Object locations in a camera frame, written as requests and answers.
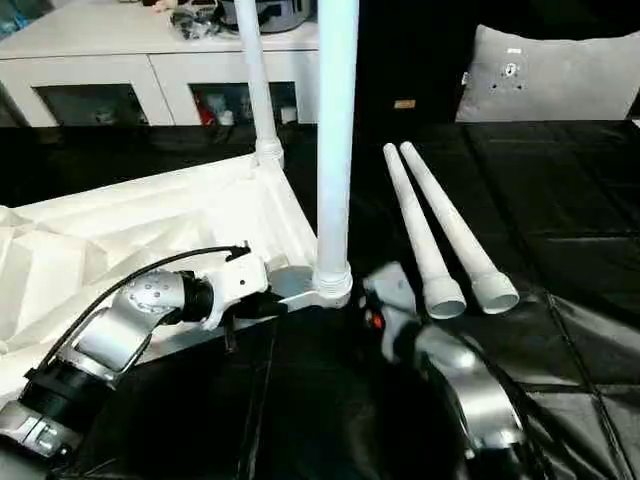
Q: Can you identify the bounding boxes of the white plastic table top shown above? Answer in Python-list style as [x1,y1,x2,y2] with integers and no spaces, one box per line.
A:
[0,140,353,403]

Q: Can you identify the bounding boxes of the white plastic table leg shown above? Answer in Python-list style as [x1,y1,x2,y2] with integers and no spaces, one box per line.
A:
[312,0,361,309]
[383,143,468,319]
[400,141,521,314]
[235,0,286,169]

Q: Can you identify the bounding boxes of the black work mat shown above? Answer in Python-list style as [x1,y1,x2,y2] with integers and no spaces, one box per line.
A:
[0,120,640,480]

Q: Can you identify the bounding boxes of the black cabinet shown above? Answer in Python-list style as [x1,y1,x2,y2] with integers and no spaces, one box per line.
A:
[358,0,481,126]

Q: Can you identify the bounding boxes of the dark gear on cabinet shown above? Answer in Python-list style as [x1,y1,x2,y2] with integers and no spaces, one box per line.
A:
[170,0,319,41]

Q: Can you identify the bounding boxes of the white cabinet with glass doors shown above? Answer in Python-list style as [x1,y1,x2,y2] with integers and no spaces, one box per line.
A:
[0,0,323,129]

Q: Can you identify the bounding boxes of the grey cushion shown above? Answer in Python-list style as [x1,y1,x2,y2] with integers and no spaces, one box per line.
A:
[457,25,640,123]

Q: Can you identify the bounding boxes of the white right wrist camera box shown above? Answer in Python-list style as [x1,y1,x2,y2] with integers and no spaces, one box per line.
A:
[362,262,421,313]

